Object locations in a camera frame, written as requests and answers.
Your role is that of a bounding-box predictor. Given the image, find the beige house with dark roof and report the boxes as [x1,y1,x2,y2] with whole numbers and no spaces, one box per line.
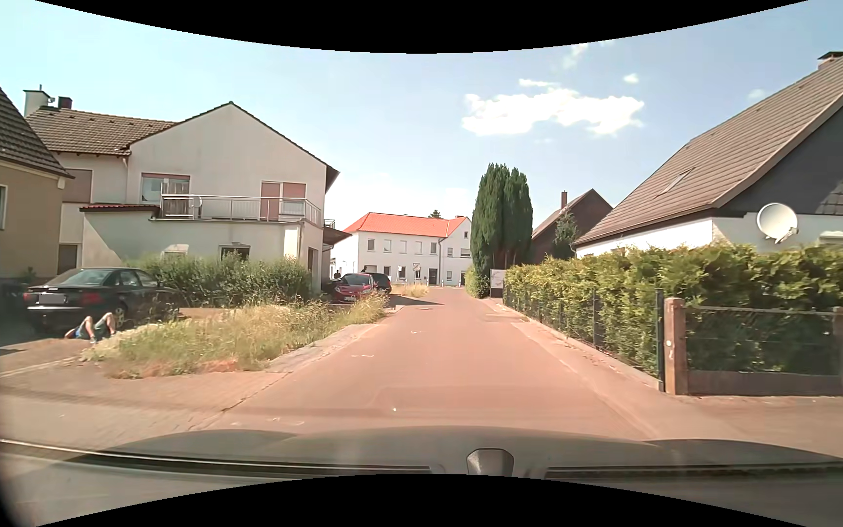
[0,33,75,316]

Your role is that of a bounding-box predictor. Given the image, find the car's own bonnet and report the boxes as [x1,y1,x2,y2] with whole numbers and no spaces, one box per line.
[0,426,843,527]

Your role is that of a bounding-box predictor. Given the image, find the tall dark cypress trees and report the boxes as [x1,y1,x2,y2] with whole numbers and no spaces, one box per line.
[470,162,534,279]

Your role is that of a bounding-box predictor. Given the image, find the black parked car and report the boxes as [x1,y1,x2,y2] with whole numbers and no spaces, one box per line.
[23,266,182,332]

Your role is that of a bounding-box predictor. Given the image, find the cream house with balcony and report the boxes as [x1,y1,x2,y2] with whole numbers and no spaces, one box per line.
[23,85,353,295]

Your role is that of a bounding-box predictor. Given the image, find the paved pavement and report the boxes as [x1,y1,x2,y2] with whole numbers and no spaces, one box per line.
[482,296,843,469]
[0,304,404,449]

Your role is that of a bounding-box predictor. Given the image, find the brown brick house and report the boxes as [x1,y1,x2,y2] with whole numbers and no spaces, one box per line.
[528,189,614,264]

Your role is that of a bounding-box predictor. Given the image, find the red parked car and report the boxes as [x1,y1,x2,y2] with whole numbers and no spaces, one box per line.
[331,273,377,304]

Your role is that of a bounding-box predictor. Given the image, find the paved driveway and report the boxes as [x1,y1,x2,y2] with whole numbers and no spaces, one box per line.
[0,306,228,385]

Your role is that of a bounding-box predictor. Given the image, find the green hedge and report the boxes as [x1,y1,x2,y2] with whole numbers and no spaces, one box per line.
[502,242,843,378]

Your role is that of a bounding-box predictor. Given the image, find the green bushes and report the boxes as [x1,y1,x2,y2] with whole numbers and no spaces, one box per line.
[129,252,314,308]

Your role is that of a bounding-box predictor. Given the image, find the person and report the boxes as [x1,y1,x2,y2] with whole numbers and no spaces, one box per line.
[64,312,118,344]

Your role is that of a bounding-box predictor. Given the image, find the white house with satellite dish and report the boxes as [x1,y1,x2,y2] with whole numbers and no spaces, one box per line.
[572,31,843,259]

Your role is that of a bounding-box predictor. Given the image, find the white building with orange roof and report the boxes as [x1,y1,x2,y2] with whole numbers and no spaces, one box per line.
[343,212,474,288]

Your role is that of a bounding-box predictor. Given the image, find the reddish asphalt road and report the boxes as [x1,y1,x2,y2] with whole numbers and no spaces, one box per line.
[202,286,657,445]

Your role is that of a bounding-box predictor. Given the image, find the wire mesh fence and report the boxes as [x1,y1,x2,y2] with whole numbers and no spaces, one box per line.
[502,285,843,398]

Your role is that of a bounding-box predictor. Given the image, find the overgrown grass patch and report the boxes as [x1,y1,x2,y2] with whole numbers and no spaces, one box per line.
[82,293,390,380]

